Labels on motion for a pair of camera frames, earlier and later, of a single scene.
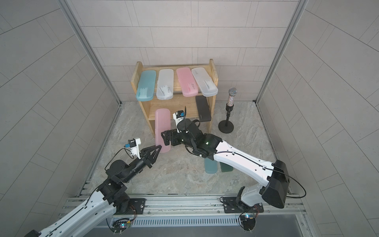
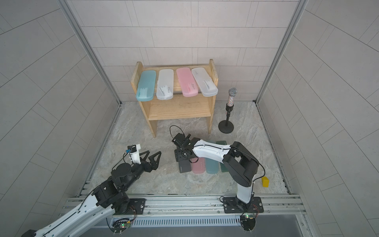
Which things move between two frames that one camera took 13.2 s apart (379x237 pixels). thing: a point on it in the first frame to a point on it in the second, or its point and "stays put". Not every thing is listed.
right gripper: (169, 133) to (177, 154)
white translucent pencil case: (165, 85) stays put
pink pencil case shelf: (162, 123) to (198, 165)
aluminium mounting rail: (202, 207) stays put
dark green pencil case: (225, 168) stays put
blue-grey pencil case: (211, 166) stays put
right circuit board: (248, 221) stays put
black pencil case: (203, 108) to (184, 166)
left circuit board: (119, 225) stays put
